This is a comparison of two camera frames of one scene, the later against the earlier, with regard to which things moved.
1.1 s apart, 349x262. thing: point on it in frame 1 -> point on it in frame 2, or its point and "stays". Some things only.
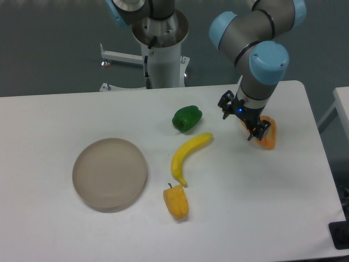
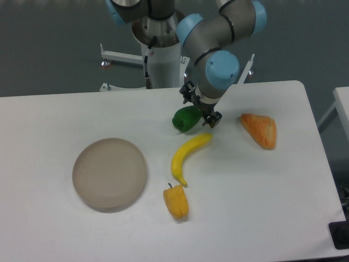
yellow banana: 180,154 stays
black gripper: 250,116 -> 205,108
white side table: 341,103 stays
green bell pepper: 186,118 stays
